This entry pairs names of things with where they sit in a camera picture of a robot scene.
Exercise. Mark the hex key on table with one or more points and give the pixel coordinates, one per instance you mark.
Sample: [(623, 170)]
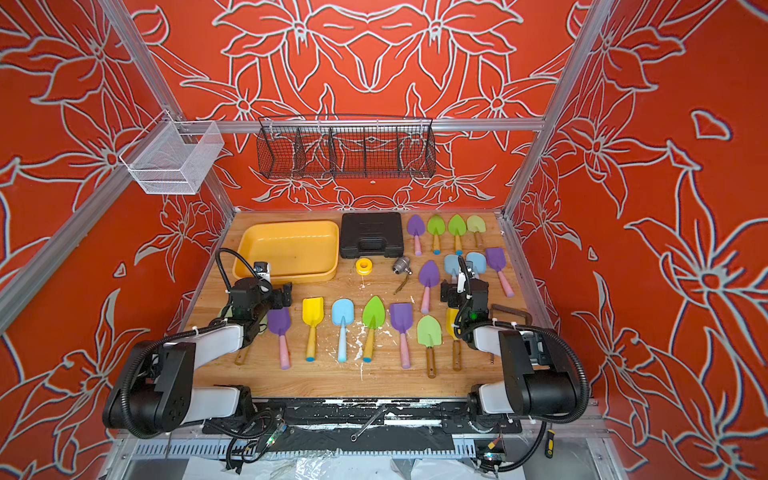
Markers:
[(524, 316)]

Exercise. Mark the purple square shovel pink handle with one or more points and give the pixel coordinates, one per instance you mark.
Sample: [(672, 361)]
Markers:
[(496, 260)]

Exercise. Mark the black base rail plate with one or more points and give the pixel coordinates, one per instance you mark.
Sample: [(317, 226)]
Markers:
[(449, 415)]

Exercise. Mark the yellow tape roll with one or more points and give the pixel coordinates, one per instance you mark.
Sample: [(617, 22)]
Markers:
[(364, 266)]

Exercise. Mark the wrench on base rail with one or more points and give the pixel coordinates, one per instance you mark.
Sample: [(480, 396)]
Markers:
[(380, 411)]

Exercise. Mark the black plastic tool case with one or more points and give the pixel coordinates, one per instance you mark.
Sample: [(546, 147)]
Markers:
[(371, 234)]

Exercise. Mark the yellow storage box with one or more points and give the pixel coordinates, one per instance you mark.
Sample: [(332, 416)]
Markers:
[(297, 252)]

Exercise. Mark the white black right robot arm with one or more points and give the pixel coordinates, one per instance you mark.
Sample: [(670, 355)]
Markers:
[(543, 378)]

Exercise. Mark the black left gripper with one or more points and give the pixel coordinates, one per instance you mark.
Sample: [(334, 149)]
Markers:
[(277, 302)]

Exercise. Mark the black wire wall basket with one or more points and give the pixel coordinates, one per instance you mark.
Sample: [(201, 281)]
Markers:
[(352, 147)]

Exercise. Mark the pink handled tool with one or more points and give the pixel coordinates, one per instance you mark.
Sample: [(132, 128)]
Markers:
[(429, 277)]

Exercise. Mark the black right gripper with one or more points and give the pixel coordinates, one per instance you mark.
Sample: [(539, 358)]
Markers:
[(452, 291)]

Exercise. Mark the small green shovel wooden handle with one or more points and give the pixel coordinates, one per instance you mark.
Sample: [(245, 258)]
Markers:
[(373, 317)]

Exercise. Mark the clear mesh wall basket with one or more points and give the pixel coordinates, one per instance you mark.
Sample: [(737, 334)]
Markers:
[(167, 160)]

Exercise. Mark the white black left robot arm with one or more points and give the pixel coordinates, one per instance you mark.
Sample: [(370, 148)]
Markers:
[(155, 391)]

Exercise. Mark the blue shovel white handle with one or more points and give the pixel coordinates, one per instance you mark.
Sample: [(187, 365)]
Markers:
[(342, 316)]

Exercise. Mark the purple shovel blade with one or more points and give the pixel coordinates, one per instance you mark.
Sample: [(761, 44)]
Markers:
[(279, 322)]

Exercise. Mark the yellow shovel yellow handle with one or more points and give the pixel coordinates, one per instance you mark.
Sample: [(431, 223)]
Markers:
[(312, 315)]

